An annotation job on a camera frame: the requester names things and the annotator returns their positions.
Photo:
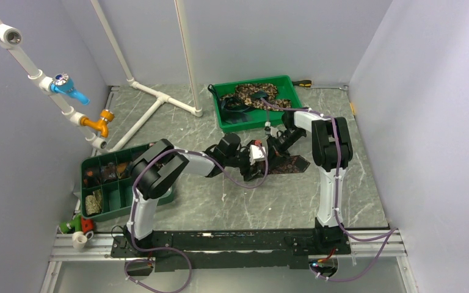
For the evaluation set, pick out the orange faucet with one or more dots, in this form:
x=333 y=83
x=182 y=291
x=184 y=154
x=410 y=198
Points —
x=101 y=124

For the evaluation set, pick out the silver wrench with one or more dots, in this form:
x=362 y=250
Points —
x=342 y=87

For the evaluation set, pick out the brown floral tie in tray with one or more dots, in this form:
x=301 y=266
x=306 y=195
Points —
x=247 y=97

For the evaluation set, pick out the aluminium frame rail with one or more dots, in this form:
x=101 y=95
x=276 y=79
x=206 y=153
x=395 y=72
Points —
x=103 y=247

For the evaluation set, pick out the dark blue tie in tray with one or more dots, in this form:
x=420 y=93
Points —
x=232 y=117

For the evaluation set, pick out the green pipe fitting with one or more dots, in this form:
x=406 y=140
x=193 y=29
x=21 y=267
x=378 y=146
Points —
x=71 y=226

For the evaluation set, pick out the red pipe fitting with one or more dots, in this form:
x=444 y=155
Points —
x=87 y=226

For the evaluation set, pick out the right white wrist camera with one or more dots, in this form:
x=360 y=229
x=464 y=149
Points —
x=271 y=131

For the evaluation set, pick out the olive rolled tie in organizer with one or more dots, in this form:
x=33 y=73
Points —
x=94 y=203

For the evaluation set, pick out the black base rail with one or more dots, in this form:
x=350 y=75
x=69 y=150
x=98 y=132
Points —
x=303 y=245

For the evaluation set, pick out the green tray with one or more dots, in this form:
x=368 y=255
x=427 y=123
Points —
x=286 y=91

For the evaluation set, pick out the orange rolled tie in organizer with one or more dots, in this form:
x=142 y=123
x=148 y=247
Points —
x=123 y=170

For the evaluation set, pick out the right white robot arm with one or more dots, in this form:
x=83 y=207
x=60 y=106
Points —
x=331 y=150

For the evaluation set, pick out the white PVC pipe frame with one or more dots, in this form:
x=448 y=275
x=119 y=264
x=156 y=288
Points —
x=10 y=40

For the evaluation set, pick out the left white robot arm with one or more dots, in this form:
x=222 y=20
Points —
x=156 y=170

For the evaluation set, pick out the blue faucet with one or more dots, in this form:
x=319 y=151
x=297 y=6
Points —
x=63 y=84

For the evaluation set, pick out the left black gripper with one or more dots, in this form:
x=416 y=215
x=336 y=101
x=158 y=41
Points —
x=247 y=174

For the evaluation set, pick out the white pipe fitting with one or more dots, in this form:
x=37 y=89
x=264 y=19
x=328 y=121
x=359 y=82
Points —
x=80 y=240

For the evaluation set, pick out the green compartment organizer box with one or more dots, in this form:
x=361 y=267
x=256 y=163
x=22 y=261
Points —
x=117 y=195

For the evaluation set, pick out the dark orange patterned tie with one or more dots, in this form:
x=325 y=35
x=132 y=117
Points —
x=278 y=166

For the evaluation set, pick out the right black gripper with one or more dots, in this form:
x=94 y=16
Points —
x=274 y=151

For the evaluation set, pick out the yellow black screwdriver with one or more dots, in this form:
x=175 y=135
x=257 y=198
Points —
x=303 y=83

